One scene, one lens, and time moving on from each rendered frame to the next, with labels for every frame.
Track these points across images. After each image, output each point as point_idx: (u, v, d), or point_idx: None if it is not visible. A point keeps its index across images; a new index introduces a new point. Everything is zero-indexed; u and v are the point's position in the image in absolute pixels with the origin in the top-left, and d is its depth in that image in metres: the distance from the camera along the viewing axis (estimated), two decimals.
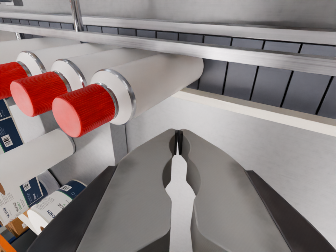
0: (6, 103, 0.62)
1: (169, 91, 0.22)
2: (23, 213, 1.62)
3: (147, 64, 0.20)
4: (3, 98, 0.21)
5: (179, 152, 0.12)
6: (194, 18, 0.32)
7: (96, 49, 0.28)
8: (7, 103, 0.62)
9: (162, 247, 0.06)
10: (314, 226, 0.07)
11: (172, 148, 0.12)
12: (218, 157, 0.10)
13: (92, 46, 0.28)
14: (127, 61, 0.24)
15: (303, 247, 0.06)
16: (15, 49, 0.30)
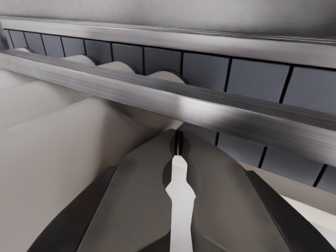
0: None
1: None
2: None
3: (42, 139, 0.08)
4: None
5: (179, 152, 0.12)
6: (208, 24, 0.19)
7: (21, 80, 0.15)
8: None
9: (162, 247, 0.06)
10: (314, 226, 0.07)
11: (172, 148, 0.12)
12: (218, 157, 0.10)
13: (13, 75, 0.15)
14: (46, 108, 0.12)
15: (303, 247, 0.06)
16: None
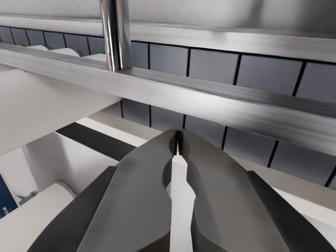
0: None
1: (28, 134, 0.13)
2: None
3: None
4: None
5: (179, 152, 0.12)
6: None
7: None
8: None
9: (162, 247, 0.06)
10: (314, 226, 0.07)
11: (172, 148, 0.12)
12: (218, 157, 0.10)
13: None
14: None
15: (303, 247, 0.06)
16: None
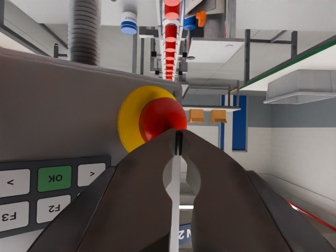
0: None
1: None
2: None
3: None
4: None
5: (179, 152, 0.12)
6: None
7: None
8: None
9: (162, 247, 0.06)
10: (314, 226, 0.07)
11: (173, 148, 0.12)
12: (218, 157, 0.10)
13: None
14: None
15: (303, 247, 0.06)
16: None
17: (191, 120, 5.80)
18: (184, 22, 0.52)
